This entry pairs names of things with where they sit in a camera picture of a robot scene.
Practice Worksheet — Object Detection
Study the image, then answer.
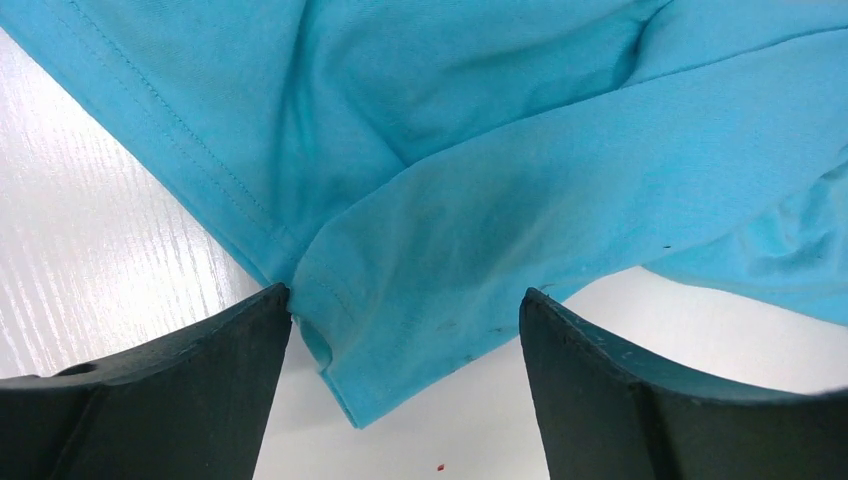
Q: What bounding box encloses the turquoise t-shirt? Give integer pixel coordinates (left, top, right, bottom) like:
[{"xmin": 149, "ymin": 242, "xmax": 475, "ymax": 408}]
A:
[{"xmin": 1, "ymin": 1, "xmax": 847, "ymax": 428}]

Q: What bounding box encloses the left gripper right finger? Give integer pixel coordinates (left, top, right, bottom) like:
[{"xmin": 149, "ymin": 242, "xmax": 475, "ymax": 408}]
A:
[{"xmin": 519, "ymin": 289, "xmax": 847, "ymax": 479}]

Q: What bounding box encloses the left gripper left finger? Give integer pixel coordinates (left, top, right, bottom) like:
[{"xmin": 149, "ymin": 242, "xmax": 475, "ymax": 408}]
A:
[{"xmin": 1, "ymin": 284, "xmax": 292, "ymax": 479}]

